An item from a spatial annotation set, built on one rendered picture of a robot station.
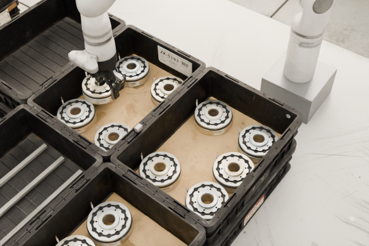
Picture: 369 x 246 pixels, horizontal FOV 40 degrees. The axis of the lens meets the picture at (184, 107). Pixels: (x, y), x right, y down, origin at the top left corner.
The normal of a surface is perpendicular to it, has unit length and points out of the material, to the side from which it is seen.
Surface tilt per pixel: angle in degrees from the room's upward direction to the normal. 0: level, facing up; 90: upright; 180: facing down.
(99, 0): 77
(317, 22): 92
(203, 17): 0
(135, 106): 0
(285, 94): 90
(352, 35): 0
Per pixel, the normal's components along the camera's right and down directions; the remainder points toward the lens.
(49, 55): -0.03, -0.66
